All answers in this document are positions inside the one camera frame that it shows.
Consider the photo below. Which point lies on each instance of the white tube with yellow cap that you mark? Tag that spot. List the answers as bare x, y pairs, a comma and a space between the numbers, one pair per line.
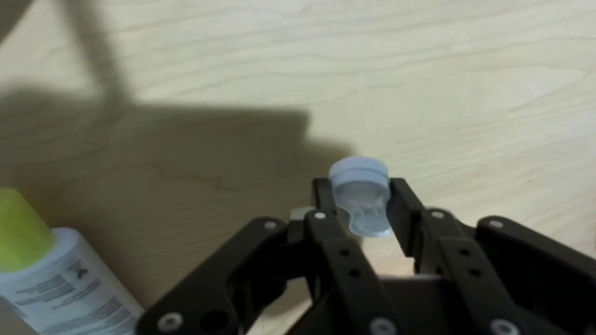
56, 285

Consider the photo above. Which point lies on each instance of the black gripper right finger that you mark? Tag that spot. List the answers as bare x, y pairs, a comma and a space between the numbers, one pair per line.
496, 272

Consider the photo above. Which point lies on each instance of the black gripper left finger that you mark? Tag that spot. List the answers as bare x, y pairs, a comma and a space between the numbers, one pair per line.
336, 267

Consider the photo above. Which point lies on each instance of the small white bottle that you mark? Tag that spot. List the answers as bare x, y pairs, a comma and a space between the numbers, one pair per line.
360, 192

